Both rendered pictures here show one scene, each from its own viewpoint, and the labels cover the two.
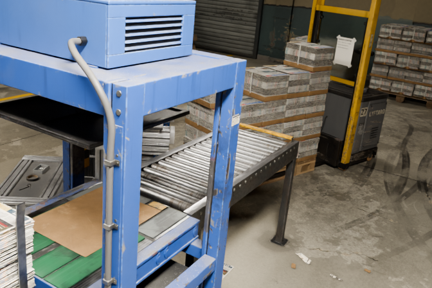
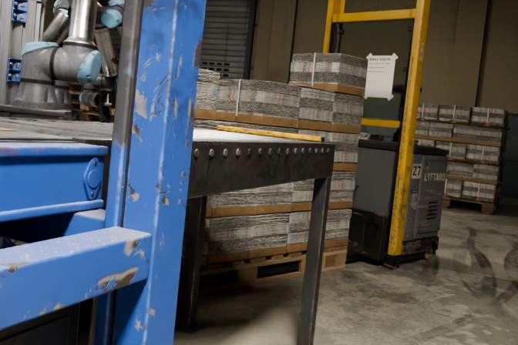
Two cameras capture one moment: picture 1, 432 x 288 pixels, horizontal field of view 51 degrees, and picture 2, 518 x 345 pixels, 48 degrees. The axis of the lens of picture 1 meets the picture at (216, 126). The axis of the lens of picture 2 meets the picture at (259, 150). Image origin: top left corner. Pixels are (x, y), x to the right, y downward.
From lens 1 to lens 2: 1.36 m
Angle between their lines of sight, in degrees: 16
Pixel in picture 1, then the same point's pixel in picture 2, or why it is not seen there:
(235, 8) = not seen: hidden behind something
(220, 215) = (168, 68)
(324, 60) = (354, 78)
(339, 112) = (378, 176)
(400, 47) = (437, 132)
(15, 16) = not seen: outside the picture
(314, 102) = (341, 145)
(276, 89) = (281, 106)
